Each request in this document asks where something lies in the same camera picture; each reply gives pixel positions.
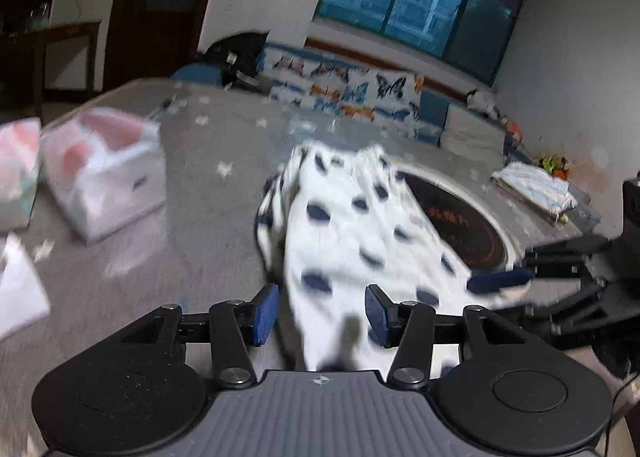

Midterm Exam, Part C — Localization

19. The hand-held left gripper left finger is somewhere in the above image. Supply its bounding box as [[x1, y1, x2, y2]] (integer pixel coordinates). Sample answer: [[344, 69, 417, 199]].
[[120, 282, 281, 390]]

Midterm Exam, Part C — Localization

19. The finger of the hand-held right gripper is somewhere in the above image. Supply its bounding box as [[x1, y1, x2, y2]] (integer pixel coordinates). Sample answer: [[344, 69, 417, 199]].
[[466, 261, 601, 320], [522, 236, 613, 265]]

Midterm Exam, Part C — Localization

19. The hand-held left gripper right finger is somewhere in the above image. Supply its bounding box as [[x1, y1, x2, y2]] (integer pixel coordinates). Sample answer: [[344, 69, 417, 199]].
[[365, 284, 526, 390]]

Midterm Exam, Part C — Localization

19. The white spotted garment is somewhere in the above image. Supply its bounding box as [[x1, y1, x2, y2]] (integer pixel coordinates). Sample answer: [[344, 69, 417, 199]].
[[255, 143, 531, 378]]

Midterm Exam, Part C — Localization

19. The round black induction cooker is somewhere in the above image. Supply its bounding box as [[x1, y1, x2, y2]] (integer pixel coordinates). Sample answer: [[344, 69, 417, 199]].
[[395, 170, 516, 272]]

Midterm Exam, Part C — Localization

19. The striped folded cloth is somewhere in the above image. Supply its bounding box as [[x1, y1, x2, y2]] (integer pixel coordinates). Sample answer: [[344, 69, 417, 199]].
[[491, 161, 578, 227]]

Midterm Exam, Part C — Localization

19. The green toy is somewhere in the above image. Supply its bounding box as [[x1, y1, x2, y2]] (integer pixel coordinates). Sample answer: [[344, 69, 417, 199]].
[[537, 154, 572, 179]]

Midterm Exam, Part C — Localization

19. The grey star tablecloth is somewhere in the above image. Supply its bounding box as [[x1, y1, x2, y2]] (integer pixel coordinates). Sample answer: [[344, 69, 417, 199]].
[[0, 80, 601, 457]]

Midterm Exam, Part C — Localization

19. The black white plush toy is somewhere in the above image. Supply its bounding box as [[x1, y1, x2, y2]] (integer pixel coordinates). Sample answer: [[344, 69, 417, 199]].
[[466, 90, 502, 119]]

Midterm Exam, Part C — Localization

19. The blue sofa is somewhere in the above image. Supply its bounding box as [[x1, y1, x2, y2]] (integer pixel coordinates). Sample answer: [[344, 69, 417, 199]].
[[172, 40, 531, 163]]

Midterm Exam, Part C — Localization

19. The white pink tissue pack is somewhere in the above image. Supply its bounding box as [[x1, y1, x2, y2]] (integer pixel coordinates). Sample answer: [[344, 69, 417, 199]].
[[40, 107, 167, 245]]

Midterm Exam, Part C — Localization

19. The butterfly print pillow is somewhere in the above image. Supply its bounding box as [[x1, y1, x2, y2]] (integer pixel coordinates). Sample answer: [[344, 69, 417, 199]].
[[262, 44, 426, 130]]

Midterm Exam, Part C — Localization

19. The black pen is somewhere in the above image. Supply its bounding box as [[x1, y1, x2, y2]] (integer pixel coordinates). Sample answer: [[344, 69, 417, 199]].
[[149, 95, 179, 116]]

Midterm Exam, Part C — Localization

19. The white plastic bag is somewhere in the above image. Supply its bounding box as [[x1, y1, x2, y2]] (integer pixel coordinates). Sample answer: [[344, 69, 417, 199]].
[[0, 232, 52, 342]]

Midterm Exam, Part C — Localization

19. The black jacket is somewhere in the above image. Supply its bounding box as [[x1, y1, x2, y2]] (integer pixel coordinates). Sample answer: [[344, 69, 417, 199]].
[[197, 31, 271, 84]]

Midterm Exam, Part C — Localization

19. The pink green tissue pack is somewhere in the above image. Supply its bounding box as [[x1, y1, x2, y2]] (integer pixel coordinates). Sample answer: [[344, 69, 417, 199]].
[[0, 118, 42, 232]]

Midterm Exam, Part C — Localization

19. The brown wooden door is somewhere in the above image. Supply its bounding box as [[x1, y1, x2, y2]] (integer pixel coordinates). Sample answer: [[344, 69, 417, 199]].
[[102, 0, 228, 93]]

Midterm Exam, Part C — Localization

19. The wooden side table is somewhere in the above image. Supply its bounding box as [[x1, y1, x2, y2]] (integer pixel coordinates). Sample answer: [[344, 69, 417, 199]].
[[0, 21, 103, 110]]

